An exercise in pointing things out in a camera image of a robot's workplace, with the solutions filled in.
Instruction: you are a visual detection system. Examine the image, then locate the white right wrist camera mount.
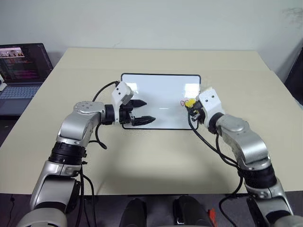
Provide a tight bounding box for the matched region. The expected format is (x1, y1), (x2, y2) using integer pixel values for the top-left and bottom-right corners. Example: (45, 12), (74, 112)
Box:
(197, 87), (225, 130)

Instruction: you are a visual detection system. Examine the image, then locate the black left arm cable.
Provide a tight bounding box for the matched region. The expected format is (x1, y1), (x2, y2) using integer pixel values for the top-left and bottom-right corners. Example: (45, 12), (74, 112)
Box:
(79, 80), (120, 227)

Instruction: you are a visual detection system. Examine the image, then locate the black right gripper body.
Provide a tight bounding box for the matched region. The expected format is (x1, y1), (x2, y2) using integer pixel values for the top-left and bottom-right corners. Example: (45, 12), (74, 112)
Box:
(190, 100), (205, 125)

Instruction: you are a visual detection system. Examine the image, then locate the black office chair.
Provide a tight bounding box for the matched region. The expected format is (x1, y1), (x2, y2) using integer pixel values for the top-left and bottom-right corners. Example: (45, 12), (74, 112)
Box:
(283, 44), (303, 106)

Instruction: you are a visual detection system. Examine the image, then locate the open laptop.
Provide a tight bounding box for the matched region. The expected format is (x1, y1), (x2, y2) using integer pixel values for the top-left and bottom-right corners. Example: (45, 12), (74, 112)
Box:
(0, 43), (54, 100)

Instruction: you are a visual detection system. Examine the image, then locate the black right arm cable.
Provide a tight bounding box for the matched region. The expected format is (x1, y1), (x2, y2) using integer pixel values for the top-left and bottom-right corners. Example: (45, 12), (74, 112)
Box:
(188, 111), (245, 223)

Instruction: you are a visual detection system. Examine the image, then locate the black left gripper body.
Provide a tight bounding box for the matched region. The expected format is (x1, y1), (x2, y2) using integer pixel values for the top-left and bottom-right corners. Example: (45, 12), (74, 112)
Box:
(119, 99), (135, 126)

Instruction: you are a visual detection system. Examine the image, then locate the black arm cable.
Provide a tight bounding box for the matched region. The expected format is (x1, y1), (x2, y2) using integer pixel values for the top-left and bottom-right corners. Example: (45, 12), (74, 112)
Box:
(79, 80), (120, 227)
(188, 111), (245, 223)

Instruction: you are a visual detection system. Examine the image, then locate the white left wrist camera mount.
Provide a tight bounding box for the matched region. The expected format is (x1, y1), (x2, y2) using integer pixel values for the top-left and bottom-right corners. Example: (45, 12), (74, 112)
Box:
(110, 81), (134, 125)

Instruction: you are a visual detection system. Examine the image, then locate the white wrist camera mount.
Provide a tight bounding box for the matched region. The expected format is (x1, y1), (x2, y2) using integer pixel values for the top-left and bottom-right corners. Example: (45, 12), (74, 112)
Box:
(110, 81), (134, 125)
(197, 87), (225, 130)

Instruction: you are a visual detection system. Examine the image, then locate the dark rounded shape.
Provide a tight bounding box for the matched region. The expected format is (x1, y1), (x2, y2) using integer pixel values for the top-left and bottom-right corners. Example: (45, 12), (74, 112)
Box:
(172, 194), (212, 227)

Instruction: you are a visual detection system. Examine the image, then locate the black-framed whiteboard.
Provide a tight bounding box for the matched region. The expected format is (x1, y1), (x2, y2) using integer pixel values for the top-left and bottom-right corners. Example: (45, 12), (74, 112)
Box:
(120, 72), (202, 130)

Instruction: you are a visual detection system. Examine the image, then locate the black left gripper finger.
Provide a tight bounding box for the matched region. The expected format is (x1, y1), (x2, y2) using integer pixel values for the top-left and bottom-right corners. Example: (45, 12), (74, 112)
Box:
(131, 99), (148, 108)
(132, 115), (156, 126)

